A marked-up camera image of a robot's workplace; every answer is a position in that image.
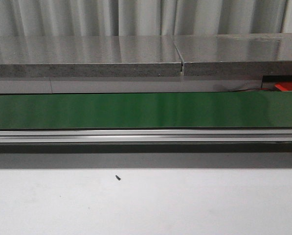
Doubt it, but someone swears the red black wire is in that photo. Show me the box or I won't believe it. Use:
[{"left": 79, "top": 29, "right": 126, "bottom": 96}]
[{"left": 230, "top": 87, "right": 273, "bottom": 93}]

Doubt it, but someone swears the grey stone shelf slab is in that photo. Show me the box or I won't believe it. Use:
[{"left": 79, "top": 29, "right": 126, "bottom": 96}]
[{"left": 0, "top": 33, "right": 292, "bottom": 81}]

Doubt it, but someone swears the green conveyor belt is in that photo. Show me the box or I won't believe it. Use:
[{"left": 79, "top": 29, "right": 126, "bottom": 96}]
[{"left": 0, "top": 91, "right": 292, "bottom": 130}]

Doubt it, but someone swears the aluminium conveyor frame rail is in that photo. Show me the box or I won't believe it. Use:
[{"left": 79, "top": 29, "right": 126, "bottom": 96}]
[{"left": 0, "top": 128, "right": 292, "bottom": 144}]

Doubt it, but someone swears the red plastic tray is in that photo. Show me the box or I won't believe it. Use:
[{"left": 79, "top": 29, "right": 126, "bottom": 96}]
[{"left": 274, "top": 82, "right": 292, "bottom": 92}]

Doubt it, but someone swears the white pleated curtain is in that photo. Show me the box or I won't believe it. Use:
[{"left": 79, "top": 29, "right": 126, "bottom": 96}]
[{"left": 0, "top": 0, "right": 292, "bottom": 36}]

